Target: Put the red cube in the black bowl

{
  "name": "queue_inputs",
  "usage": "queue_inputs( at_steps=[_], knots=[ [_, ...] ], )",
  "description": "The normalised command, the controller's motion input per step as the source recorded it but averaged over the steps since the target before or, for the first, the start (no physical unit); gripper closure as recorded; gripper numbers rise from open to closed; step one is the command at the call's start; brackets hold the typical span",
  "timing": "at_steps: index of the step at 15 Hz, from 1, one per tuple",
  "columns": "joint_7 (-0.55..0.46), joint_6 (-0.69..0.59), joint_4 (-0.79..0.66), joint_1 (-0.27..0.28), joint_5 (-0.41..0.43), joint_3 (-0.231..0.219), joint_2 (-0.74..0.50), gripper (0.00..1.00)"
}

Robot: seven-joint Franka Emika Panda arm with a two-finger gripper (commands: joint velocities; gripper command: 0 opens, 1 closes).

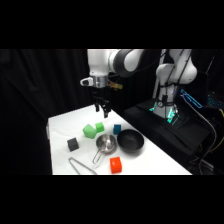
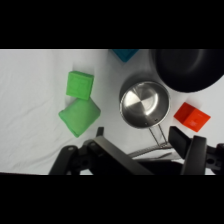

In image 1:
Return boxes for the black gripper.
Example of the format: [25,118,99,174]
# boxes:
[92,86,111,119]

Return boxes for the red cube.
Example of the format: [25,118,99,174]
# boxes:
[109,156,123,175]

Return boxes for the small green cube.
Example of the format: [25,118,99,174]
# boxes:
[94,121,105,133]

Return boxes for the large green cube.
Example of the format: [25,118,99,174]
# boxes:
[82,123,98,140]

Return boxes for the black bowl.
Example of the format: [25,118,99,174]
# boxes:
[116,129,145,155]

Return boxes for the dark grey cube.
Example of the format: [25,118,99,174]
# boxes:
[66,137,80,152]

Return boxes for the metal tongs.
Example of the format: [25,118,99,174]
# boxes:
[68,156,99,176]

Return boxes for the black curtain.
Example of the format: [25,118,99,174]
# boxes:
[0,49,224,176]

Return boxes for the blue lit device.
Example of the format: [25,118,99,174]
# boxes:
[180,88,203,110]

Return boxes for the teal lit device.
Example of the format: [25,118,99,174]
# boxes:
[207,94,224,110]

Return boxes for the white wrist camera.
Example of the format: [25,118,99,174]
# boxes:
[80,76,95,87]

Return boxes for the metal strainer with handle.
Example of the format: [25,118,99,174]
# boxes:
[91,134,119,165]

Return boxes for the thick black cable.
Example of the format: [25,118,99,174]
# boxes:
[185,102,218,159]

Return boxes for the yellow cable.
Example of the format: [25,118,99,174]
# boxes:
[211,109,224,154]

